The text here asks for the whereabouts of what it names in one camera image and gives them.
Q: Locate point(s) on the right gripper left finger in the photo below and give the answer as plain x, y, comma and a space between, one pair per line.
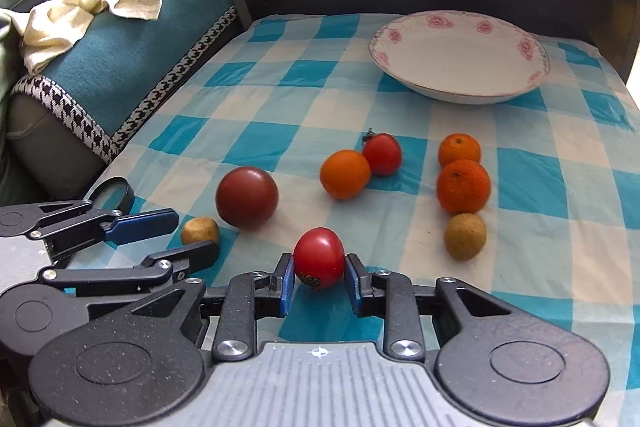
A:
248, 298

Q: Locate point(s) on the brown longan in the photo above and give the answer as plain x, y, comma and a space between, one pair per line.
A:
199, 229
465, 236

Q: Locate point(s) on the cream white cloth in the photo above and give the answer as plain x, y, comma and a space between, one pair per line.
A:
52, 28

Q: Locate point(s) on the large orange tangerine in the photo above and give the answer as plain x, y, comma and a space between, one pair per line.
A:
463, 186

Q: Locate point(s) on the red cherry tomato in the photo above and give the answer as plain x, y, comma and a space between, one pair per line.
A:
319, 259

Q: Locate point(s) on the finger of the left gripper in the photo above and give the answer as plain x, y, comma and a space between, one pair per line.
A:
155, 271
66, 237

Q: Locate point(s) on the white floral porcelain plate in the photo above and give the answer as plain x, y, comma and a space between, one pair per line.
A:
460, 57

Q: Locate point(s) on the orange tangerine left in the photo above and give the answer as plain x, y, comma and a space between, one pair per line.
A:
345, 174

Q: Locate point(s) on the small orange tangerine back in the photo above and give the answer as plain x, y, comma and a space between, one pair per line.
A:
458, 146

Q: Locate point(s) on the teal blanket sofa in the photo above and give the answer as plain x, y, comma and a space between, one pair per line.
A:
66, 114

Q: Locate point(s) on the red tomato with stem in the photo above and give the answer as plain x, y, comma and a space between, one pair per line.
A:
382, 151

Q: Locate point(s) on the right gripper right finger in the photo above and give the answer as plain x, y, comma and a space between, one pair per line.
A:
389, 296

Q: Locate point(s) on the dark red round plum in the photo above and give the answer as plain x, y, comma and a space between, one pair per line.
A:
246, 197

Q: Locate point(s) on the blue white checkered tablecloth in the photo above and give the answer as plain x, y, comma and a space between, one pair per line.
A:
563, 215

